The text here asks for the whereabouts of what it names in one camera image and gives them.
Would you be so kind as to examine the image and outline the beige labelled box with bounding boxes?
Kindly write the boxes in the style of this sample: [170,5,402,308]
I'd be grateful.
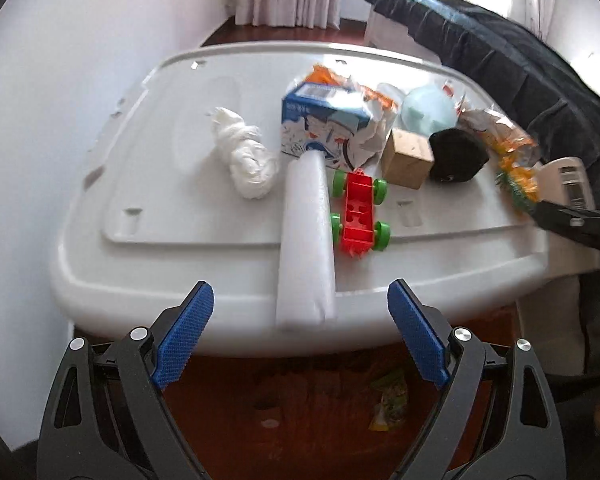
[539,156,600,273]

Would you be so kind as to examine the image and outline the white foam roll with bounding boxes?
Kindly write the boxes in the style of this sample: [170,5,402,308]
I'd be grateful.
[274,152,339,334]

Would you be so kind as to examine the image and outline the green and orange wrapper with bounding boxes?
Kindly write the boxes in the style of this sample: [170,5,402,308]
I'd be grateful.
[496,159,542,217]

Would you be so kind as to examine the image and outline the light blue bowl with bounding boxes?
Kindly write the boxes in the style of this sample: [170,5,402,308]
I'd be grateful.
[401,85,459,137]

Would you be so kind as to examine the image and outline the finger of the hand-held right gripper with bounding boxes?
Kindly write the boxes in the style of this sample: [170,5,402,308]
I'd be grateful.
[531,199,600,272]

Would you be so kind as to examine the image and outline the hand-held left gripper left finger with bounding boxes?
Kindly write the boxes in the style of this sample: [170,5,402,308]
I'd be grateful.
[36,280,215,480]

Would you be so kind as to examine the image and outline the green snack packet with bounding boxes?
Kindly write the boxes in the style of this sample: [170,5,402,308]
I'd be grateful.
[369,369,409,434]

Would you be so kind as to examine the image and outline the clear orange printed snack bag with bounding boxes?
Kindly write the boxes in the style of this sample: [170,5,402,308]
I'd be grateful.
[459,106,540,171]

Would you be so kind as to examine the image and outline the red toy car green wheels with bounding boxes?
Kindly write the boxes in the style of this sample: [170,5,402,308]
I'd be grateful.
[329,169,394,262]

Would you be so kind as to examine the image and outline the blue milk carton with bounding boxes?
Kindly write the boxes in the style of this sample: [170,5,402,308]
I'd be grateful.
[281,81,374,172]

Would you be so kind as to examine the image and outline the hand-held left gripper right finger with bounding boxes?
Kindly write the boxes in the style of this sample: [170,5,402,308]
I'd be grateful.
[386,279,567,480]

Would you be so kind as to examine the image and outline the small clear red wrapper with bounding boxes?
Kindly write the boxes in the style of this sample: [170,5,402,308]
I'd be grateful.
[441,81,470,117]

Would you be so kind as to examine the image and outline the small cardboard box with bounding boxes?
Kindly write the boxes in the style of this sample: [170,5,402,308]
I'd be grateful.
[381,128,436,190]

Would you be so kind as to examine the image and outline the white crumpled plastic bag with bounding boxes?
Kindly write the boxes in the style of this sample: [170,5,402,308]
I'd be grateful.
[207,106,282,202]

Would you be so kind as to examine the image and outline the white plastic storage lid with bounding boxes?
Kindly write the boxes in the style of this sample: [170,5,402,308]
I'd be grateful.
[50,41,551,358]

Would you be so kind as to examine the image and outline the orange crumpled snack wrapper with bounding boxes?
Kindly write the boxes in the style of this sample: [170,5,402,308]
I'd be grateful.
[304,64,400,128]

